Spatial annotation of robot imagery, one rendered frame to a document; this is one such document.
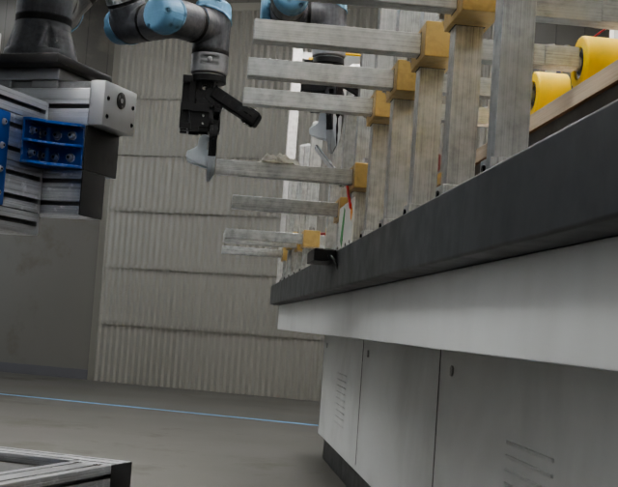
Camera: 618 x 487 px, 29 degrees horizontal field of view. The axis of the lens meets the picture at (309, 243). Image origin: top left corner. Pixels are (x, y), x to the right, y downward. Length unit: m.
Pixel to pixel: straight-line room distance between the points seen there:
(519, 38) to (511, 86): 0.05
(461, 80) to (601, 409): 0.44
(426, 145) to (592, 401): 0.44
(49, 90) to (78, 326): 7.45
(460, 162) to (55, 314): 8.61
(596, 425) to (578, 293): 0.60
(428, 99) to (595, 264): 0.84
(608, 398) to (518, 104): 0.44
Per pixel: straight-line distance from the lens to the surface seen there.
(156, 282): 9.54
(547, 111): 1.88
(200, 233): 9.41
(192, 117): 2.44
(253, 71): 1.96
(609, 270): 0.93
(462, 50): 1.52
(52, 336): 10.01
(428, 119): 1.75
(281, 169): 2.44
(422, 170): 1.74
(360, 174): 2.42
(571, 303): 1.01
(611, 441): 1.52
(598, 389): 1.57
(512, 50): 1.27
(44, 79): 2.51
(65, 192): 2.44
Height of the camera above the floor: 0.54
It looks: 4 degrees up
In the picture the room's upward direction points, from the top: 4 degrees clockwise
